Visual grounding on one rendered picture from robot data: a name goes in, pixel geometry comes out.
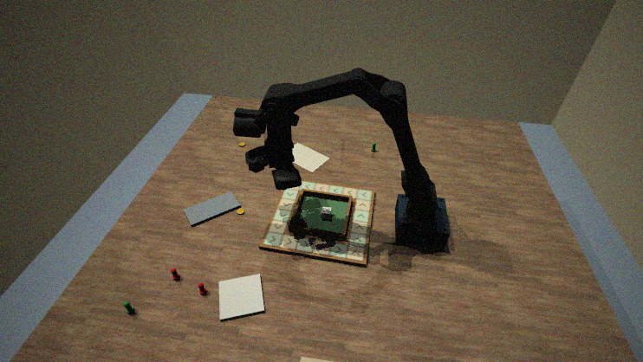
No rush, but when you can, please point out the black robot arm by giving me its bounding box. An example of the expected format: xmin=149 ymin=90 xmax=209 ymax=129
xmin=233 ymin=68 xmax=438 ymax=224

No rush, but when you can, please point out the white flat square tile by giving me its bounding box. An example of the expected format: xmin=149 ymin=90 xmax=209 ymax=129
xmin=219 ymin=274 xmax=264 ymax=321

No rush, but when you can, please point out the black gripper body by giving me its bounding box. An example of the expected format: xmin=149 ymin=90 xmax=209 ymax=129
xmin=264 ymin=137 xmax=302 ymax=190

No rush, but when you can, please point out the white die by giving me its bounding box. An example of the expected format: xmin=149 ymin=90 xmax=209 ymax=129
xmin=321 ymin=207 xmax=331 ymax=220

